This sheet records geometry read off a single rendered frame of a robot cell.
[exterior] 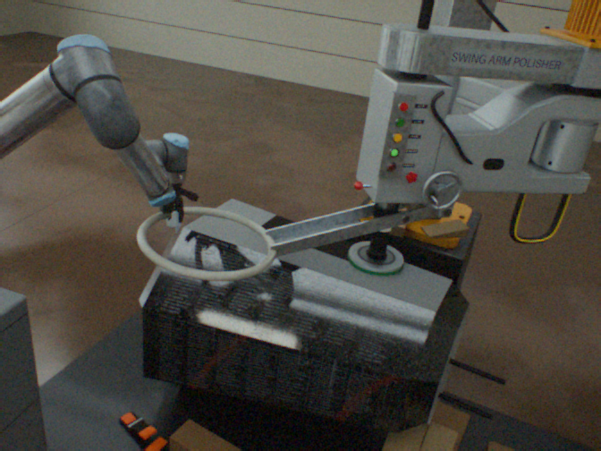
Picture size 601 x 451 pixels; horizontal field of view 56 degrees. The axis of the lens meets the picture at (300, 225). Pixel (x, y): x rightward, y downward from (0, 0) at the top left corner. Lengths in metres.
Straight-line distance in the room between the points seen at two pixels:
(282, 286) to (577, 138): 1.19
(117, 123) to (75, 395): 1.66
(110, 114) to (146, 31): 8.18
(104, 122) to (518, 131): 1.36
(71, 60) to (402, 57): 0.96
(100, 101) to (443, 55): 1.03
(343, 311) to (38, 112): 1.17
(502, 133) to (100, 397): 2.02
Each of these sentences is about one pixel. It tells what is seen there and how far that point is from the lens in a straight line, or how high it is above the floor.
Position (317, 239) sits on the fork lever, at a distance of 2.01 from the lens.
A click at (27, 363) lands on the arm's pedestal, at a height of 0.60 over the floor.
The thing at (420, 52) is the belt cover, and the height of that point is 1.68.
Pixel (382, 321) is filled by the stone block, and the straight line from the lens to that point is 2.00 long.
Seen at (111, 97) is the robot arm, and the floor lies 1.58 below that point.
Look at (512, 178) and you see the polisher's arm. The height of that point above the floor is 1.27.
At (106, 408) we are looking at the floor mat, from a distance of 2.74.
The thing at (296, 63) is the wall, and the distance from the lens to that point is 8.53.
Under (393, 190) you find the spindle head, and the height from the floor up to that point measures 1.22.
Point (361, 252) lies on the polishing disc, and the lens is 2.19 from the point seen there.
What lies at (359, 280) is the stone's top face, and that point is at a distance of 2.07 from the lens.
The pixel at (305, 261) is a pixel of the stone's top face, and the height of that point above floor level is 0.87.
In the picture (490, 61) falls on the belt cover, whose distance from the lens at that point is 1.94.
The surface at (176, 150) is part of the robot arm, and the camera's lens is 2.01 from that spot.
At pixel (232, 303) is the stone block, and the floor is 0.71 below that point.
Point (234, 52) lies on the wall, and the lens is 8.87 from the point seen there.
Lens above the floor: 1.96
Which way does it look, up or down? 27 degrees down
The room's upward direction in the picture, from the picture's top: 7 degrees clockwise
